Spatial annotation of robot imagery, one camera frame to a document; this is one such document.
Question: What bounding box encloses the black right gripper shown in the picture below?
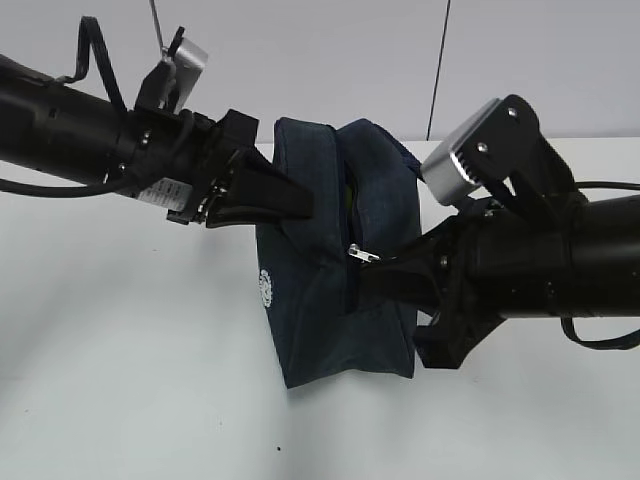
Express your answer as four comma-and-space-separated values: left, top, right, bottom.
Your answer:
358, 197, 580, 370

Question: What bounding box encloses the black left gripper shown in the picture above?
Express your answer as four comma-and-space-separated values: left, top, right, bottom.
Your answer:
117, 109, 314, 228

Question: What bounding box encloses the dark blue fabric bag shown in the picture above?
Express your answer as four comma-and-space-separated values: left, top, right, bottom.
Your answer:
256, 117, 421, 389

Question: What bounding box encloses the green cucumber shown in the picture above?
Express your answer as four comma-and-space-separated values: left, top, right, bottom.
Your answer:
345, 185, 355, 210

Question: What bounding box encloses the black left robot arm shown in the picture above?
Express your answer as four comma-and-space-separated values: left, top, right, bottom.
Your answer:
1, 57, 314, 228

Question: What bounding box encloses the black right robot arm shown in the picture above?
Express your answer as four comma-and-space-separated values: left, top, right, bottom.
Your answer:
360, 195, 639, 369

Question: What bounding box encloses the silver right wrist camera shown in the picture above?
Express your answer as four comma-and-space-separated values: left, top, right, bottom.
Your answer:
419, 93, 541, 206

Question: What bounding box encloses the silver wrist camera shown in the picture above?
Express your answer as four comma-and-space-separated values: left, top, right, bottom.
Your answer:
135, 25, 209, 117
419, 93, 541, 206

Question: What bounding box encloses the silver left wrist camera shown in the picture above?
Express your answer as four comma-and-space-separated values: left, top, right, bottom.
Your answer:
135, 25, 209, 117

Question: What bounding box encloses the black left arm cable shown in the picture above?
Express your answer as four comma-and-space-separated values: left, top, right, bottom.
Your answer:
0, 15, 131, 201

